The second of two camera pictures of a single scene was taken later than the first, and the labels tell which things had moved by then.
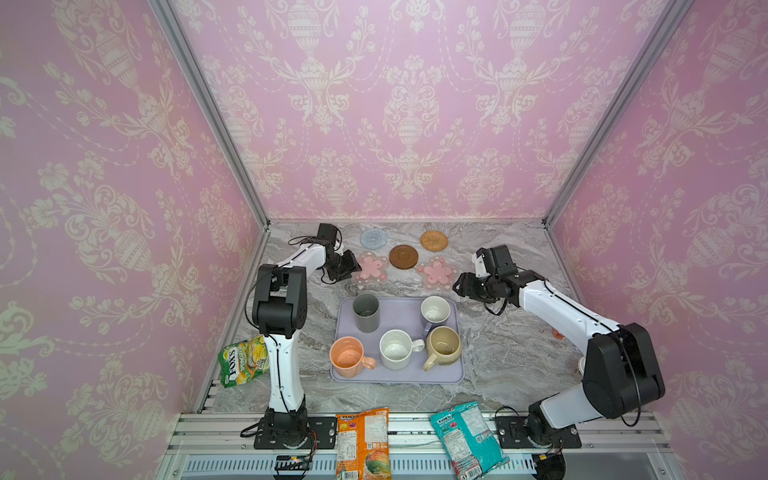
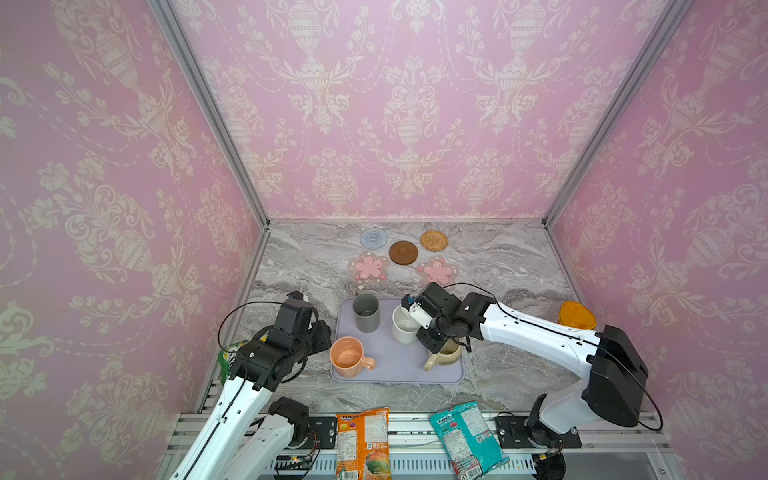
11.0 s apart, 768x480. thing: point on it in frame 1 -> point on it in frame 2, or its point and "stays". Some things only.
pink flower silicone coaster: (437, 273) stays
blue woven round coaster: (373, 239) stays
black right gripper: (471, 285) -> (435, 335)
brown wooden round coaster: (403, 257) stays
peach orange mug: (346, 355) stays
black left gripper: (350, 265) -> (321, 328)
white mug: (396, 347) -> (404, 326)
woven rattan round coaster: (433, 240) stays
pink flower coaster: (374, 270) stays
